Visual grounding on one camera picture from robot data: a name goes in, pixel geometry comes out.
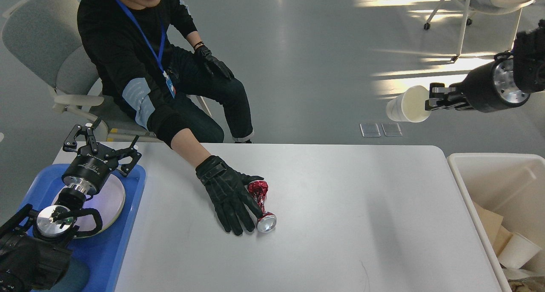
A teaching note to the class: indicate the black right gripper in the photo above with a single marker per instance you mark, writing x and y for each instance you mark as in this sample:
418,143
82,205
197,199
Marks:
488,88

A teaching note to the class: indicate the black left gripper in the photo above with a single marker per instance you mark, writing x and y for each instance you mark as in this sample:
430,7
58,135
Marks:
89,170

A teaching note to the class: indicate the white paper cup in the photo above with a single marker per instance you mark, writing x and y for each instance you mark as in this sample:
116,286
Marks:
518,251
409,106

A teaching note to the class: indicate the pink plate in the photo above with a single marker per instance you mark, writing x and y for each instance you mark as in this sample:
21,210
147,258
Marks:
82,209

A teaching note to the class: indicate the teal mug yellow inside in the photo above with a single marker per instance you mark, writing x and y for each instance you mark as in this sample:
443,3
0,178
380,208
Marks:
75,279

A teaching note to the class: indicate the brown paper bag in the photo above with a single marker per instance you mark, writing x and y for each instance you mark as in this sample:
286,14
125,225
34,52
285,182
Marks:
497,234

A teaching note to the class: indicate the crushed red can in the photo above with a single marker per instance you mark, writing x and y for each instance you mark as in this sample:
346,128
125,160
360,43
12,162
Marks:
258,190

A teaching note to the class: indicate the bare right forearm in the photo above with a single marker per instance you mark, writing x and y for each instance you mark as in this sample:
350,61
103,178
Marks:
189,148

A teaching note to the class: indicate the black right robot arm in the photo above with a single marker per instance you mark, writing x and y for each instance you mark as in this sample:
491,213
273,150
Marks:
528,54

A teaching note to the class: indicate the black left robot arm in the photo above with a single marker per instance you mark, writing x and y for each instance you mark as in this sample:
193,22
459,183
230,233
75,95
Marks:
30,261

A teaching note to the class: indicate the black gloved right hand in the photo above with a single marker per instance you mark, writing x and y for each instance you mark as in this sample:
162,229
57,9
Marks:
227,189

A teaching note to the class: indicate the black gloved left hand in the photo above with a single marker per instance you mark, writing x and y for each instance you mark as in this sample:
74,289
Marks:
211,64

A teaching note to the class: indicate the clear floor plate right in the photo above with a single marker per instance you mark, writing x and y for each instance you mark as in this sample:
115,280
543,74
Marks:
392,129

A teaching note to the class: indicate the clear floor plate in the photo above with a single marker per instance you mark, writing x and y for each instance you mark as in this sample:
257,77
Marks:
392,129
370,130

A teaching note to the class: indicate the clear floor plate left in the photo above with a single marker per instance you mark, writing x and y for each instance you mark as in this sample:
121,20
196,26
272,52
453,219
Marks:
370,130

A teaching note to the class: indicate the blue plastic tray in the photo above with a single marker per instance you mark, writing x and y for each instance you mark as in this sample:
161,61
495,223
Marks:
102,253

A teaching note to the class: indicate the white plastic bin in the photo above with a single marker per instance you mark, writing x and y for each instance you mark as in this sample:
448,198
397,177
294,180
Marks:
511,185

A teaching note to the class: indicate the white office chair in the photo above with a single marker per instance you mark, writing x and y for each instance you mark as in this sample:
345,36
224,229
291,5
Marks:
490,7

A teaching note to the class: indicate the person dark trousers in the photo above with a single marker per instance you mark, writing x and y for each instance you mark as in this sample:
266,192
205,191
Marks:
151,79

